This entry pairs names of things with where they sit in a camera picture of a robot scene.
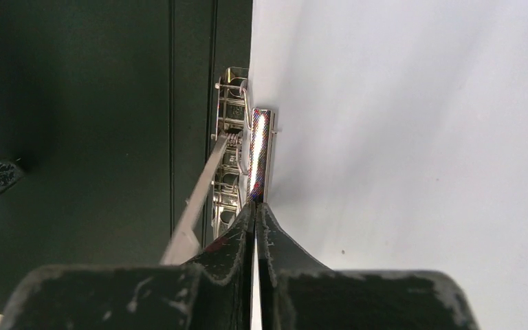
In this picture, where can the red and black folder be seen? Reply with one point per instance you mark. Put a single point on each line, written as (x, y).
(108, 106)

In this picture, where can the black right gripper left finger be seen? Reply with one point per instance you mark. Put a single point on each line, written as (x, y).
(210, 291)

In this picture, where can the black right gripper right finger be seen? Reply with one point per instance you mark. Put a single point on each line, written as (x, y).
(299, 292)

